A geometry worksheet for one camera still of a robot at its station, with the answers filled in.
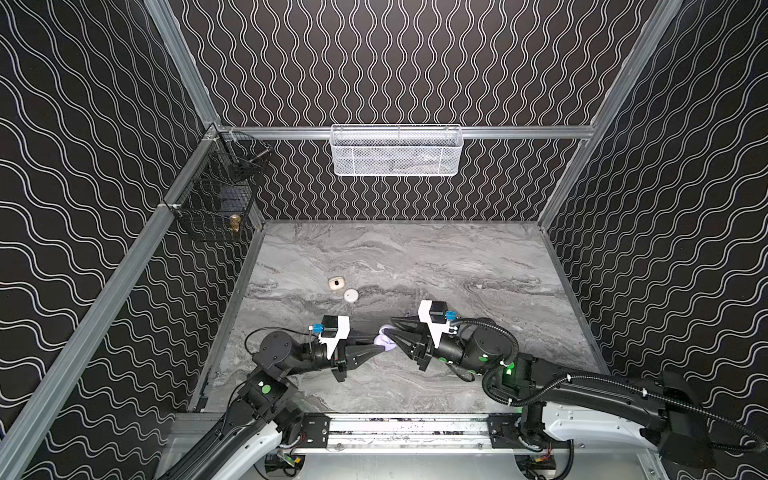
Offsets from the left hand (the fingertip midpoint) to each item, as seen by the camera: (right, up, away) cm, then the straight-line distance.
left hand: (384, 348), depth 57 cm
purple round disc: (0, +1, +1) cm, 2 cm away
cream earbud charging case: (-16, +8, +43) cm, 47 cm away
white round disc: (-11, +4, +41) cm, 42 cm away
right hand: (+1, +4, +4) cm, 5 cm away
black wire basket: (-54, +34, +37) cm, 74 cm away
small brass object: (-41, +27, +26) cm, 56 cm away
